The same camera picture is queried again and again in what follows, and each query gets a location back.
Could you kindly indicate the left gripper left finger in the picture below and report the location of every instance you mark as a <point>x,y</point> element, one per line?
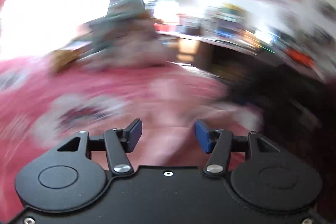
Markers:
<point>116,143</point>

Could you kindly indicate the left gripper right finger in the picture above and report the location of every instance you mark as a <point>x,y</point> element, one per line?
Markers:
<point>219,143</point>

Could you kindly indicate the pink sweatshirt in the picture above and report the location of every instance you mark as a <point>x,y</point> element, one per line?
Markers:
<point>168,138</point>

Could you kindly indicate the pink floral bed blanket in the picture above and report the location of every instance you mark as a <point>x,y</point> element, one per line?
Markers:
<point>40,109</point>

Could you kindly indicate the white purple floral garment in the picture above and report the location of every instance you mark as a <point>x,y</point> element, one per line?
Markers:
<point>129,43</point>

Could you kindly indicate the small yellow brown garment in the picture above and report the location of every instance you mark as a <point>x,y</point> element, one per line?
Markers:
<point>60,60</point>

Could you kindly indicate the cluttered desk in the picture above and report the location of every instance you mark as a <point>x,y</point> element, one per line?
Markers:
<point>221,41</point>

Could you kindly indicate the teal printed pajama garment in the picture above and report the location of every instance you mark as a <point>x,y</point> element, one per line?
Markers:
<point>118,11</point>

